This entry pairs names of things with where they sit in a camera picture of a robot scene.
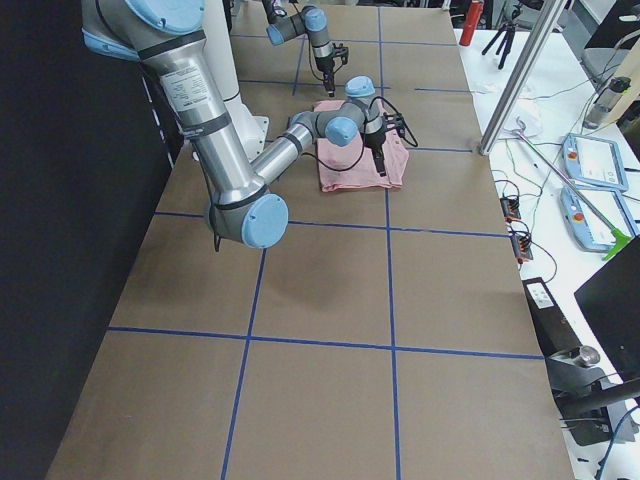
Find pink printed t-shirt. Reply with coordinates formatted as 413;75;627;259
316;131;409;192

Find blue teach pendant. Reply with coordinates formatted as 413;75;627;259
560;186;639;253
562;133;629;192

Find aluminium frame post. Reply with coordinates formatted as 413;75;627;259
479;0;566;156

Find upper orange black connector block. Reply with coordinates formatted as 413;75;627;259
500;196;521;223

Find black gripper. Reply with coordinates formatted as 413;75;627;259
315;56;335;96
364;130;387;177

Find black clamp with knob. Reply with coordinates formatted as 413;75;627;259
545;348;639;446

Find black box with label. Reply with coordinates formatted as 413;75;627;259
522;277;581;357

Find black small tripod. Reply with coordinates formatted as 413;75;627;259
481;7;521;70

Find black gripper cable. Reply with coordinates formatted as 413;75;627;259
309;95;419;171
284;0;326;86

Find red cylinder bottle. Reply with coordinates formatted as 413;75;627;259
459;0;484;47

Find upper blue teach pendant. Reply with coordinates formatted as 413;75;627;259
562;133;629;192

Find metal reacher grabber tool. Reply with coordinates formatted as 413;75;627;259
512;116;632;260

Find lower orange black connector block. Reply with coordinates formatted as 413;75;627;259
510;231;533;265

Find black monitor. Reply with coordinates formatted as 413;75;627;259
574;238;640;380

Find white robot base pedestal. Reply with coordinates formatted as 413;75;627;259
192;1;269;163

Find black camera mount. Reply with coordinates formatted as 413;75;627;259
383;113;406;139
332;43;349;68

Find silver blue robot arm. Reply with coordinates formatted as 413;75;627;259
81;1;389;249
262;1;338;97

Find lower blue teach pendant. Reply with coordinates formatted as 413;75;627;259
560;186;639;253

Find clear water bottle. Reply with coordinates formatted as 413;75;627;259
583;76;631;130

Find orange black connector block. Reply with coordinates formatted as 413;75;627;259
510;231;533;265
500;196;521;223

